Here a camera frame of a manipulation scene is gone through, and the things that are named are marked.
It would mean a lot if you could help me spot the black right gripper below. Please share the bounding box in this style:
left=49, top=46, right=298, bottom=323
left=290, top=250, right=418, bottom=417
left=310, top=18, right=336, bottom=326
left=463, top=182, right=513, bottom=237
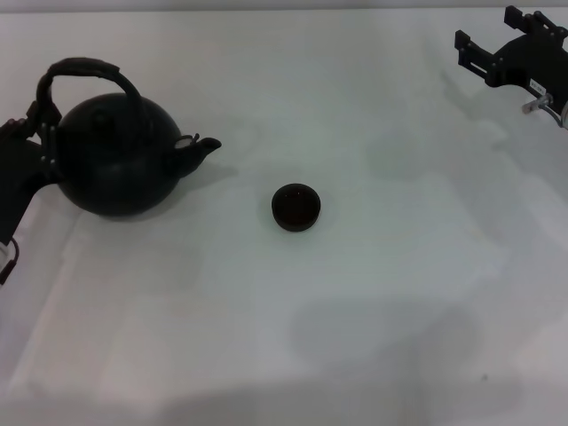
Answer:
left=454, top=4, right=568, bottom=98

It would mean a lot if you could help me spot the small dark brown teacup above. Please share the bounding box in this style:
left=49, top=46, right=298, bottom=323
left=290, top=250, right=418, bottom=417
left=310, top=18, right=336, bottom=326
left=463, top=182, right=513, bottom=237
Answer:
left=271, top=182, right=322, bottom=233

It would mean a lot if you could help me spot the black round teapot with handle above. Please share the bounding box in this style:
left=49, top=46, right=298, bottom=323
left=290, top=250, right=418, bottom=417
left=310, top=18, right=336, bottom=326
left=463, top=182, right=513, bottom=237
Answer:
left=35, top=57, right=223, bottom=219

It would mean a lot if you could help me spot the grey left wrist cable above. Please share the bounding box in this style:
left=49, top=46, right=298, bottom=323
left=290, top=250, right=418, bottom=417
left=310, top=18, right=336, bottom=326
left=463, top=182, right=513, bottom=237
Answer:
left=0, top=236, right=21, bottom=286

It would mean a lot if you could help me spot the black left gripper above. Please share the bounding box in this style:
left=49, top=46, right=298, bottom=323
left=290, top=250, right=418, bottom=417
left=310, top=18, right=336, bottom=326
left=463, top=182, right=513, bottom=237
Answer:
left=0, top=99, right=64, bottom=246

